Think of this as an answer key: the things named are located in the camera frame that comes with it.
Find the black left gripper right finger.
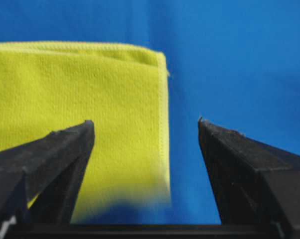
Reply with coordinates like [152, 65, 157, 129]
[198, 119, 300, 239]

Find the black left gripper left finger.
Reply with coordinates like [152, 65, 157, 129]
[0, 120, 95, 231]

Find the yellow-green microfiber towel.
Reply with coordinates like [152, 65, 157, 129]
[0, 42, 170, 223]

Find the blue table cloth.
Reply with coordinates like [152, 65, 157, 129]
[0, 0, 300, 224]

